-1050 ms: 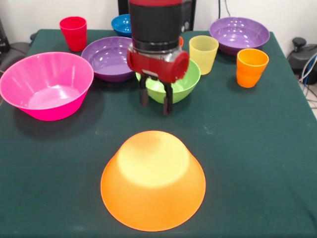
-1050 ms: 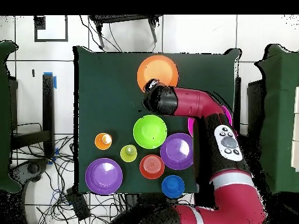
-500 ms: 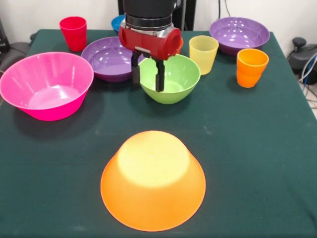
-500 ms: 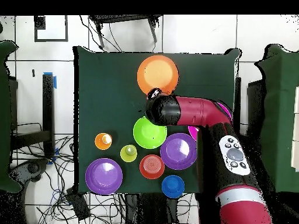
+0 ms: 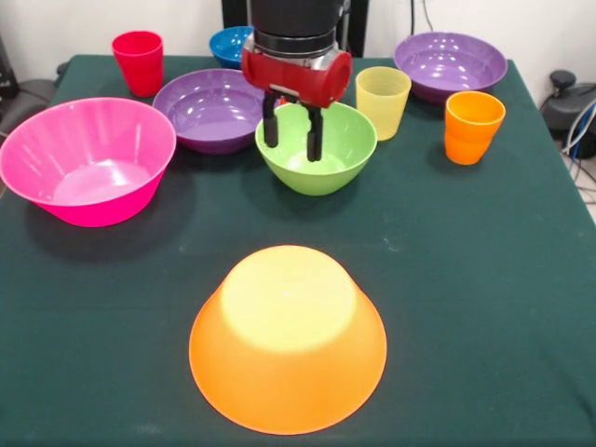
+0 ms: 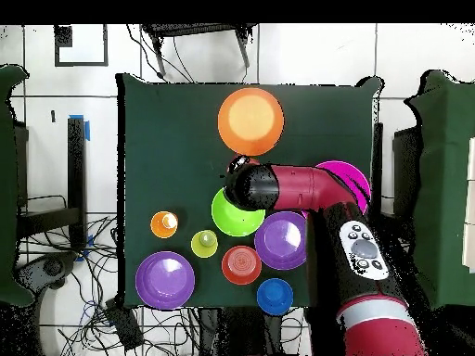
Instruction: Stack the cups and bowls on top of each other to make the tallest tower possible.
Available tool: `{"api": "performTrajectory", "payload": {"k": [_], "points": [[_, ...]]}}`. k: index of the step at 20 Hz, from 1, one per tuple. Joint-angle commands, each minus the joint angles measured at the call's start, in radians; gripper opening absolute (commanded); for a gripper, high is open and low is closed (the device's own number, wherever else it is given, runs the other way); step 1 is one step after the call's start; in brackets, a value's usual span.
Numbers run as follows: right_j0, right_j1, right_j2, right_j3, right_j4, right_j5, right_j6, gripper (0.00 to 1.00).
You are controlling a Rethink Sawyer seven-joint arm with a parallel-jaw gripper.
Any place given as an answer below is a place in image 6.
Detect large orange plastic bowl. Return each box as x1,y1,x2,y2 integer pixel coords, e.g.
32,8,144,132
217,86,286,157

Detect green plastic bowl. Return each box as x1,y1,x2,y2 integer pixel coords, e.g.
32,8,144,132
211,186,267,237

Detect purple plastic bowl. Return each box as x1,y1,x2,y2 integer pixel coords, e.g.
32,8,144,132
253,210,308,271
135,250,197,311

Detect large pink plastic bowl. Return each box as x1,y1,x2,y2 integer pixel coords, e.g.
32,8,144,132
315,159,372,216

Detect dark green table cloth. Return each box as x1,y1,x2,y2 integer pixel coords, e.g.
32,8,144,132
115,70,384,312

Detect yellow plastic cup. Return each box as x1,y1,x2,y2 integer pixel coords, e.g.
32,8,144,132
190,229,219,259

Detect small red-orange plastic bowl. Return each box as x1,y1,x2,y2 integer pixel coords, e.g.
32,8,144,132
221,245,263,286

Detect orange plastic cup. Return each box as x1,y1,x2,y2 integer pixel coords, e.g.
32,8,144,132
149,210,179,239

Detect small blue plastic bowl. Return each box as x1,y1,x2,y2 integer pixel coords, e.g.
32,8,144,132
255,277,295,316

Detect black metal stand legs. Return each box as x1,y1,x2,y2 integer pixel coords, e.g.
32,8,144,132
142,23,259,79

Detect black metal floor stand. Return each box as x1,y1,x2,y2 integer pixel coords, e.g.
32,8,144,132
392,127,422,220
18,116,87,253

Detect blue tape strip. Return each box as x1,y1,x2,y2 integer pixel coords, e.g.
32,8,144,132
75,234,95,262
68,114,91,142

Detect green cloth covered table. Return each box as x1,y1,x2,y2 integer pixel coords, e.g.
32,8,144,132
404,70,475,312
0,64,34,307

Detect black power box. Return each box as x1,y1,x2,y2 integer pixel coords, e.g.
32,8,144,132
105,298,145,351

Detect black office chair base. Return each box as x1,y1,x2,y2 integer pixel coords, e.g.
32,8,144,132
16,251,79,290

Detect tangle of cables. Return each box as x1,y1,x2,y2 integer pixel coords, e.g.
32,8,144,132
21,194,201,356

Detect black square frame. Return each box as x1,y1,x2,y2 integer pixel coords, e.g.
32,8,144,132
54,23,109,68

